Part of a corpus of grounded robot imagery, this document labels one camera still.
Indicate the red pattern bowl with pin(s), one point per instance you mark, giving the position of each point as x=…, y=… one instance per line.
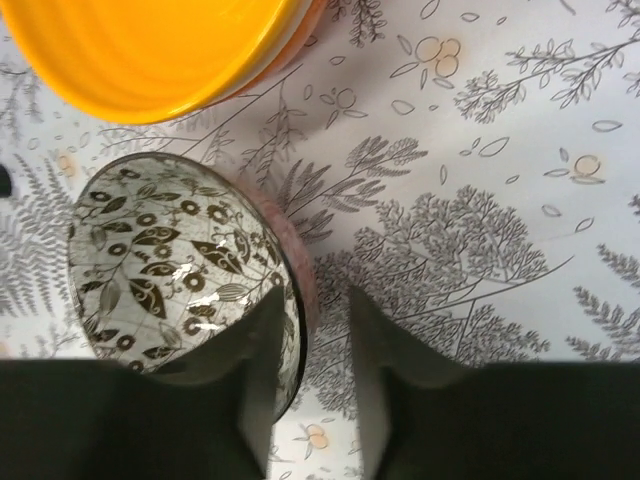
x=164, y=253

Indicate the floral table mat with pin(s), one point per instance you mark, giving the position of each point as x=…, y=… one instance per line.
x=473, y=165

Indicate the yellow ribbed bowl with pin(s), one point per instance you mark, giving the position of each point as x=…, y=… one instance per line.
x=144, y=62

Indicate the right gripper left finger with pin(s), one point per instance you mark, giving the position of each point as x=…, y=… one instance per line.
x=207, y=415

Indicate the orange ribbed bowl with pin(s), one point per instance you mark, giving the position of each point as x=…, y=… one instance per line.
x=299, y=37

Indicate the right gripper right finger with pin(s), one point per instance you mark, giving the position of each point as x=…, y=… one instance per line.
x=422, y=415

